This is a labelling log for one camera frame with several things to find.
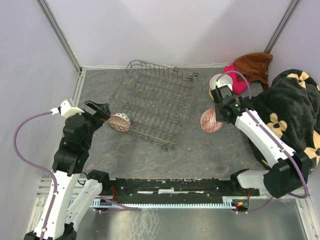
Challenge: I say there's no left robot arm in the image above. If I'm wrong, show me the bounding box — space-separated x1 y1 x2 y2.
24 99 111 240

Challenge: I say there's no yellow rim blue pattern bowl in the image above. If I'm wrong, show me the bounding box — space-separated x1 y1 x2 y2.
209 88 214 101

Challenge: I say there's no red geometric pattern bowl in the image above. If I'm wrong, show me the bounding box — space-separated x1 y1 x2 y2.
200 108 223 133

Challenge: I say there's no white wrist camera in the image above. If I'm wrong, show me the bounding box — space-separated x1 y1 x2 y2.
50 98 84 119
215 80 224 89

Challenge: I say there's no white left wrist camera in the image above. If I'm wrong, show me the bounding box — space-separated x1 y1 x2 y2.
50 98 84 119

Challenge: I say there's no pink cloth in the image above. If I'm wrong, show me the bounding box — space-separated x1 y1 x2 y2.
223 62 248 95

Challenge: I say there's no black base bar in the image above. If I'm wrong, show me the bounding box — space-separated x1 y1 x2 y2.
84 170 260 204

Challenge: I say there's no purple cable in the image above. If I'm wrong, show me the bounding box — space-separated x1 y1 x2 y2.
12 111 59 240
216 70 310 215

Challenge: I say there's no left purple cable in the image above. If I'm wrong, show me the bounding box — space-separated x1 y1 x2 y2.
12 111 59 240

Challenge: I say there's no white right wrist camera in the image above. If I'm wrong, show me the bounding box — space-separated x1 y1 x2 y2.
215 80 224 89

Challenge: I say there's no black flower blanket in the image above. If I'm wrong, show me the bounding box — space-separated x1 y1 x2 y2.
243 69 320 172

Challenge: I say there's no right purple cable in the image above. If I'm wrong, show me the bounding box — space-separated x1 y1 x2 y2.
216 70 310 215

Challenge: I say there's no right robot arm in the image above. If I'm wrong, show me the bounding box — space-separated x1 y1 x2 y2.
211 85 310 199

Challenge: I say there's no grey hexagon pattern bowl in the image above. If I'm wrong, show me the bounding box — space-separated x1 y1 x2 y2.
209 73 233 91

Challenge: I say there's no red diamond pattern bowl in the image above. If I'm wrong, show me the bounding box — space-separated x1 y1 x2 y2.
109 113 131 133

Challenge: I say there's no light blue cable duct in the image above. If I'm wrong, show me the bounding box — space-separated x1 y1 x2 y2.
90 198 249 210

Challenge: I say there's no brown cloth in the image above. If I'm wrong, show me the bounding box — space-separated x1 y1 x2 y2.
234 52 273 91

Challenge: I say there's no grey wire dish rack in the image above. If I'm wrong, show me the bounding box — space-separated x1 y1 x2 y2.
108 60 200 149

